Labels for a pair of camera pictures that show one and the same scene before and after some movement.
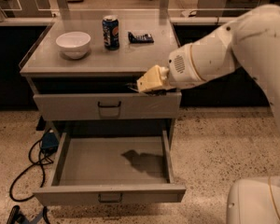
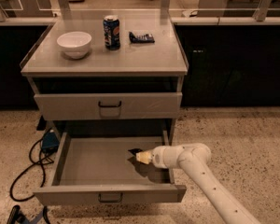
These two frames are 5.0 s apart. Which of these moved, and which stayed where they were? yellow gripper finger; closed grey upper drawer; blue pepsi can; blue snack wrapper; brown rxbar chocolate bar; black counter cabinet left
Moved: yellow gripper finger; brown rxbar chocolate bar
Stayed: blue snack wrapper; closed grey upper drawer; black counter cabinet left; blue pepsi can
